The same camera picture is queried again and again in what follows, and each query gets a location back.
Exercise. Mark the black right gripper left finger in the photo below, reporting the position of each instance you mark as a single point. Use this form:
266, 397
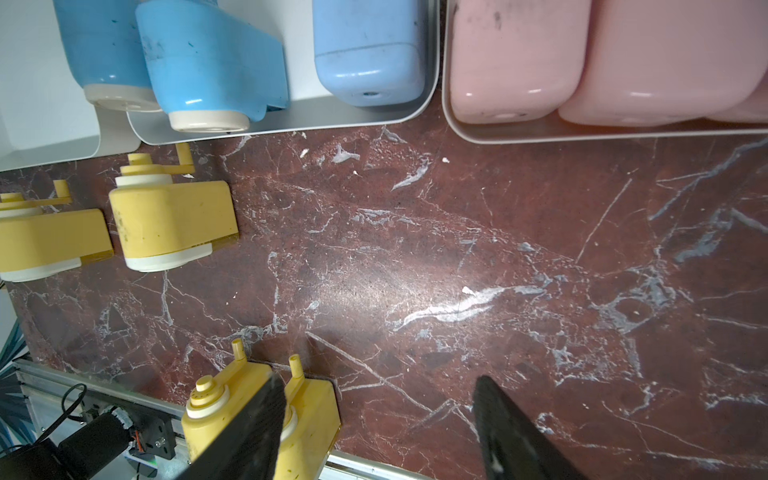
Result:
248, 447

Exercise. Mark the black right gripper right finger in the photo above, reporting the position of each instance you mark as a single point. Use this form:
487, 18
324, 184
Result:
512, 447

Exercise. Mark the blue pencil sharpener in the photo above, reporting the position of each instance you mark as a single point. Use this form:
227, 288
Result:
371, 53
105, 55
210, 71

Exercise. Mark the pink pencil sharpener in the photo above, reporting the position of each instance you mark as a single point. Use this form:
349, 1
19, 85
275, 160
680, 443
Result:
514, 61
752, 110
653, 63

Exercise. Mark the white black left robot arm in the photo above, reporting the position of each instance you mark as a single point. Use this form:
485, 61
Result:
80, 456

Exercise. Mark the yellow pencil sharpener lower left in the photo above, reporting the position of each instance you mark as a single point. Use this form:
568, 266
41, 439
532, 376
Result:
216, 400

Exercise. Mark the yellow pencil sharpener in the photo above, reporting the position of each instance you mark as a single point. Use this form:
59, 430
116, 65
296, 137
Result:
36, 245
164, 225
216, 400
311, 425

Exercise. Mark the yellow pencil sharpener lower right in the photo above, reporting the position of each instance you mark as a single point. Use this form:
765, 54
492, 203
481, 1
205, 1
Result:
311, 425

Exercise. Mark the yellow pencil sharpener upper middle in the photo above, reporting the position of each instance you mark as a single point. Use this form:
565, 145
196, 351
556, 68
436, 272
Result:
164, 225

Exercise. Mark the yellow pencil sharpener far left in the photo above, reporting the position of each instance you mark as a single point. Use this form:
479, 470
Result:
36, 245

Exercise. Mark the white right storage tray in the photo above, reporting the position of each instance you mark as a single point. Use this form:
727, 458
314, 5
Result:
552, 128

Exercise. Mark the white storage tray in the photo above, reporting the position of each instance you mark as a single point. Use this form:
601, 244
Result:
45, 117
312, 107
552, 128

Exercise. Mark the white left storage tray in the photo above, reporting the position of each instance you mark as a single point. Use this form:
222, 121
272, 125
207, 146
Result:
45, 117

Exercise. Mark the white middle storage tray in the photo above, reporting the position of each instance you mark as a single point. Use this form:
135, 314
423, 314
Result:
312, 107

